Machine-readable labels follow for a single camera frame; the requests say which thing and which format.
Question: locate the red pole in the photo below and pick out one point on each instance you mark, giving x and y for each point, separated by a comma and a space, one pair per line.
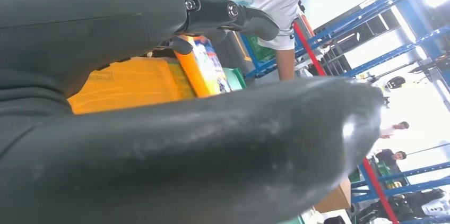
309, 50

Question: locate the blue metal storage rack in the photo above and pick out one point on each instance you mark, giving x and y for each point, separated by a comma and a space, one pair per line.
404, 48

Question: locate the orange detergent bottle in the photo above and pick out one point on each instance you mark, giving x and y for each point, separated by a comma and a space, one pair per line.
191, 74

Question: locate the brown cardboard box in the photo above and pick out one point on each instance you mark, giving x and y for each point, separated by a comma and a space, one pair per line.
334, 197

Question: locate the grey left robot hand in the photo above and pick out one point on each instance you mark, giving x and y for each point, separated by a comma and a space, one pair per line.
175, 162

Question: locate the yellow plastic wrapped sheet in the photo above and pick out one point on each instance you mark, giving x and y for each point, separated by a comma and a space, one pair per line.
126, 85

